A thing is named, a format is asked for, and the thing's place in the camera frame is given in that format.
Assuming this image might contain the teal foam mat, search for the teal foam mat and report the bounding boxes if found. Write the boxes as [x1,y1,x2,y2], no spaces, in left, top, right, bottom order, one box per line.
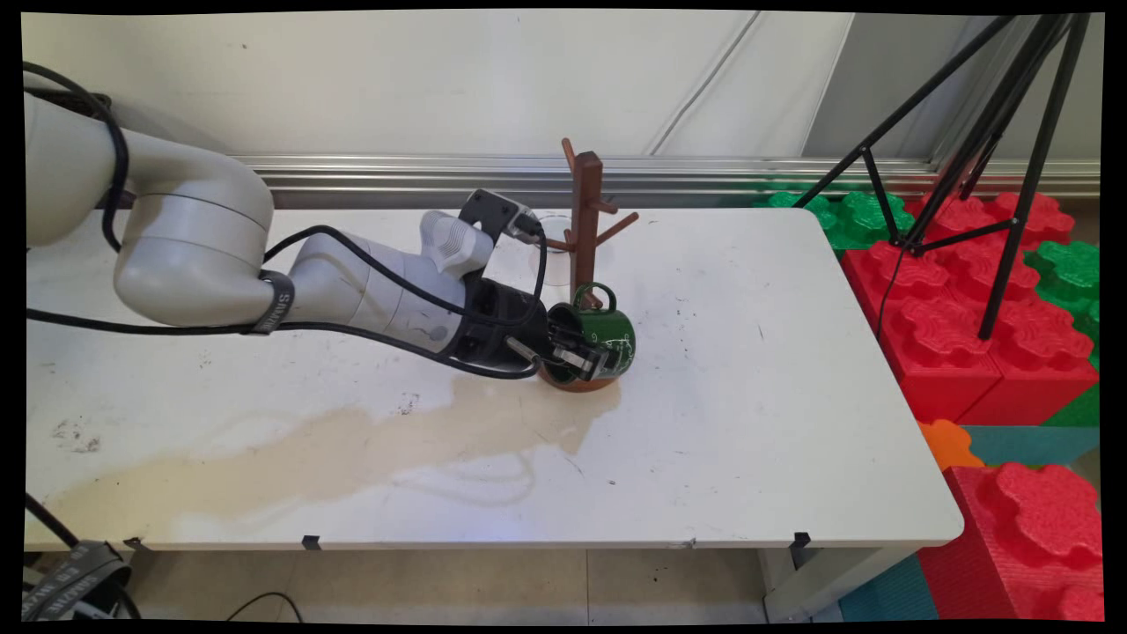
[836,555,939,622]
[960,425,1101,468]

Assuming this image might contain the black floor cable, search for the black floor cable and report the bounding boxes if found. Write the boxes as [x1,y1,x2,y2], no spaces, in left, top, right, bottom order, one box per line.
[225,592,305,623]

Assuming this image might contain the aluminium wall rail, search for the aluminium wall rail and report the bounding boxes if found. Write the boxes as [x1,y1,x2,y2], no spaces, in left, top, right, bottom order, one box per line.
[233,154,1101,208]

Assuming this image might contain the orange foam piece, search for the orange foam piece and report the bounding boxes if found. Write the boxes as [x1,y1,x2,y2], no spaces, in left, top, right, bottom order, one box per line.
[917,418,985,472]

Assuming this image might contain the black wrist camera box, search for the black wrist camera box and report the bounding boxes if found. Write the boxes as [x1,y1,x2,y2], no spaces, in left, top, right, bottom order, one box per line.
[458,188,542,243]

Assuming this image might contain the white ribbed camera mount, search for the white ribbed camera mount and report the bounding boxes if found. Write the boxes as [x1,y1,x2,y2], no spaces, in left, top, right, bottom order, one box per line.
[418,210,494,278]

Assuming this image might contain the white wall conduit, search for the white wall conduit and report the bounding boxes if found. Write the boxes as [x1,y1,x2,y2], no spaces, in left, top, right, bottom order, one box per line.
[647,11,760,156]

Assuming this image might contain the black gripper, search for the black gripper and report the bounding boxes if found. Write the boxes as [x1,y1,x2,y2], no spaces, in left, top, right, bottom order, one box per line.
[453,277,611,378]

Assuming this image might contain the clear glass cup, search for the clear glass cup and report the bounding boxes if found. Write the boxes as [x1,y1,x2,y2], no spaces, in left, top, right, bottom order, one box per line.
[528,216,573,287]

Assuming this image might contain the green foam block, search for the green foam block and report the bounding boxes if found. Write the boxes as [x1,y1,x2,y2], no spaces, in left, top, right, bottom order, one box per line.
[757,189,917,252]
[1026,240,1101,371]

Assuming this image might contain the white table leg frame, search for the white table leg frame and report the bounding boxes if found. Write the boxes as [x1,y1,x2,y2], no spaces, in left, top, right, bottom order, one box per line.
[762,546,917,624]

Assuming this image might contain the thick black cable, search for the thick black cable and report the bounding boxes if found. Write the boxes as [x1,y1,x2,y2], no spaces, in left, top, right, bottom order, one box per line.
[24,493,82,549]

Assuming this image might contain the green enamel mug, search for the green enamel mug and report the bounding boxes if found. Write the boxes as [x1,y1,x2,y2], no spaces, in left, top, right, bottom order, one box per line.
[546,282,637,384]

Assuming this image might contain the black tripod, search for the black tripod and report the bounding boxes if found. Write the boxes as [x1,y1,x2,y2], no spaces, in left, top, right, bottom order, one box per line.
[792,13,1093,343]

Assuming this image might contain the brown wooden mug tree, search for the brown wooden mug tree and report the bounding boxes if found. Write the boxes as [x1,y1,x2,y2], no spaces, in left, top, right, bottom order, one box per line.
[537,138,642,393]

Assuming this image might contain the large red foam block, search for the large red foam block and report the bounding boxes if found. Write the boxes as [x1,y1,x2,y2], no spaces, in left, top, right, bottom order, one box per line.
[916,462,1106,622]

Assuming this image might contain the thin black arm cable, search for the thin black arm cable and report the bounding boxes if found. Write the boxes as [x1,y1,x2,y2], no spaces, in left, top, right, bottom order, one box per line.
[22,62,551,381]

